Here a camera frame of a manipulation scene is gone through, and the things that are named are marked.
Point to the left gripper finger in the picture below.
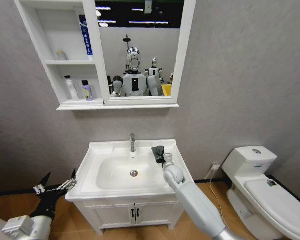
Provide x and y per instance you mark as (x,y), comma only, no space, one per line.
(44,180)
(71,182)

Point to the dark grey towel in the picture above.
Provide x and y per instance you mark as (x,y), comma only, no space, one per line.
(158,150)

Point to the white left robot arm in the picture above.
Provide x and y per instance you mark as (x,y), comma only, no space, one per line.
(32,227)

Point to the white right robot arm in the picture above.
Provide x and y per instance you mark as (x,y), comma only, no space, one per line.
(195,200)

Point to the white washbasin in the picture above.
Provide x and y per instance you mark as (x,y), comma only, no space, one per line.
(120,170)

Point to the white vanity cabinet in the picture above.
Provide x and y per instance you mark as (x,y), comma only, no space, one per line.
(115,215)

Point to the cabinet mirror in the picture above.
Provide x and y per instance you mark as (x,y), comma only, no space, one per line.
(140,50)

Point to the chrome sink drain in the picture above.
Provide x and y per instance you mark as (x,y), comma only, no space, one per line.
(134,173)

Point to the chrome faucet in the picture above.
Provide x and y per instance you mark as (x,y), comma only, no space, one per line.
(132,142)

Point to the purple bottle black cap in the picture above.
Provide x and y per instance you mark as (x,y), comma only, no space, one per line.
(87,91)

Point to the white bottle black cap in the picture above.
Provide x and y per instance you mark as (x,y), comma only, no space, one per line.
(71,88)

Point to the white toilet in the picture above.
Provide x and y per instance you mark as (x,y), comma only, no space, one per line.
(265,190)

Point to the small pale bottle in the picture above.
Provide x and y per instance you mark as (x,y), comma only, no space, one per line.
(61,55)

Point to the blue and white tube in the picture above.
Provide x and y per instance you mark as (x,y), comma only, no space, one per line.
(87,40)

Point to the white wall socket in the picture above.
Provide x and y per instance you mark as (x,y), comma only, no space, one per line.
(216,167)

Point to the white wall cabinet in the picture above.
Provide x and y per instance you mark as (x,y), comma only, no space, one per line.
(62,37)

